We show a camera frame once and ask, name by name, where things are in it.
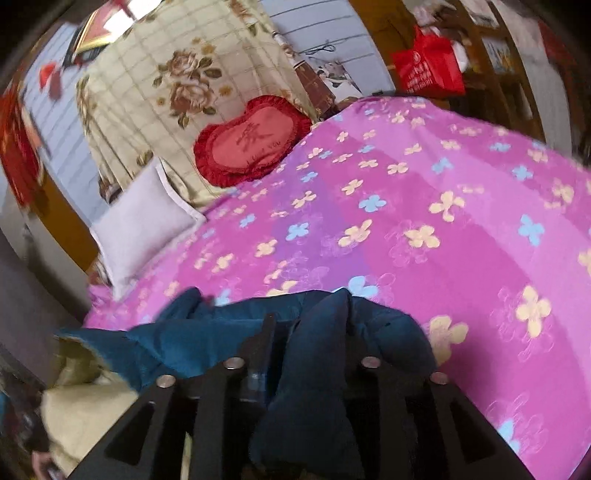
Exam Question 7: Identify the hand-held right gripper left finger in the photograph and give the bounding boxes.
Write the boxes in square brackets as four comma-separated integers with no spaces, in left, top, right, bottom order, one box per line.
[67,313,279,480]

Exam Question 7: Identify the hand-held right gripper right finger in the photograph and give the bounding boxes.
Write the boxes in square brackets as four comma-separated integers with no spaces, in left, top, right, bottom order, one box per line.
[346,355,537,480]

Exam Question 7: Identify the blue puffer jacket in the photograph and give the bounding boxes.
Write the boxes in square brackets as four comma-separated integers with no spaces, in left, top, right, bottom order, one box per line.
[39,287,439,480]

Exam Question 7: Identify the white pillow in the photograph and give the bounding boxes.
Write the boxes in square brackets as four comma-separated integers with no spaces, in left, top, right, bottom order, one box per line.
[90,159,207,301]

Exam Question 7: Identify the pink floral bedsheet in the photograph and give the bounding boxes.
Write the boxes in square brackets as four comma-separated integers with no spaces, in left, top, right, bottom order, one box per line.
[85,95,591,480]

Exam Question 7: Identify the red heart-shaped cushion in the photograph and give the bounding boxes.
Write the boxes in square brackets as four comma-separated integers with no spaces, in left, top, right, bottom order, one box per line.
[194,95,313,188]

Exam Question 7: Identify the cream floral blanket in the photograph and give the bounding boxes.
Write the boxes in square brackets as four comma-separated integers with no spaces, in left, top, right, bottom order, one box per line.
[76,0,320,209]

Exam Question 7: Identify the black and white cloth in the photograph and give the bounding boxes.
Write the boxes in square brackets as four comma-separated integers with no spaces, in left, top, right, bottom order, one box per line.
[318,61,365,104]

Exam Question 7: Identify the red hanging decoration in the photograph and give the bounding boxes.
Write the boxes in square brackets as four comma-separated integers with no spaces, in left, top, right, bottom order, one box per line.
[0,83,47,206]

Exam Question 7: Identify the red plastic bag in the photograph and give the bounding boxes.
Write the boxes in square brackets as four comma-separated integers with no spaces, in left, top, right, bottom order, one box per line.
[392,25,466,97]

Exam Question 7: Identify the wooden shelf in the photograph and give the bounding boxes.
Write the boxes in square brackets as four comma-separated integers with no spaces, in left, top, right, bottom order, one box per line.
[455,0,548,141]

